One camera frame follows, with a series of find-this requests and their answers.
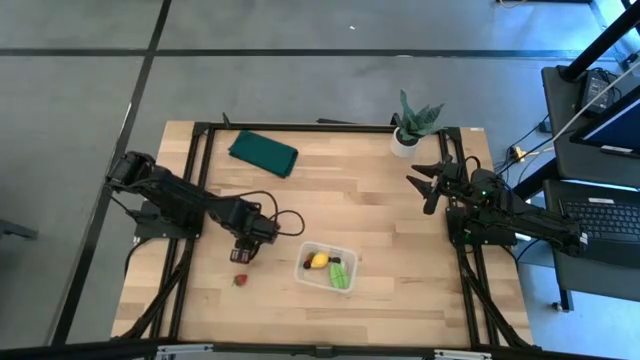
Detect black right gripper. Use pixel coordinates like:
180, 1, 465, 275
405, 159, 501, 204

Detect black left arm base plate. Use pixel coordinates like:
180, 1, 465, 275
133, 199, 206, 240

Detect black computer monitor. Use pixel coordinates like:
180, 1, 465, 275
569, 84, 640, 160

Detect black aluminium table frame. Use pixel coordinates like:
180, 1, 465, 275
112, 119, 535, 351

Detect black power adapter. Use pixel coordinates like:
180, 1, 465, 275
579, 68, 615, 115

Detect grey furniture foot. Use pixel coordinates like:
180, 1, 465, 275
0, 217, 39, 241

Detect folded dark green cloth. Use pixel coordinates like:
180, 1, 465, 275
228, 129, 300, 179

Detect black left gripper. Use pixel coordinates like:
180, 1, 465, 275
219, 198, 262, 264

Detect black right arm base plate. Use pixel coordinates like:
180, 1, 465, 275
446, 204, 519, 246

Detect snake plant in white pot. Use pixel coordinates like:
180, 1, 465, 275
389, 89, 446, 159

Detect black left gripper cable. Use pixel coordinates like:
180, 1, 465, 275
214, 189, 306, 237

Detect white cable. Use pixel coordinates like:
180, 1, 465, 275
549, 59, 640, 146

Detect clear plastic tupperware container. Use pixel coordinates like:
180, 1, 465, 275
293, 241, 359, 294

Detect light green toy vegetable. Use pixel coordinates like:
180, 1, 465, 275
328, 261, 351, 291

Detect black slanted pole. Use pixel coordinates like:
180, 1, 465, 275
558, 0, 640, 82

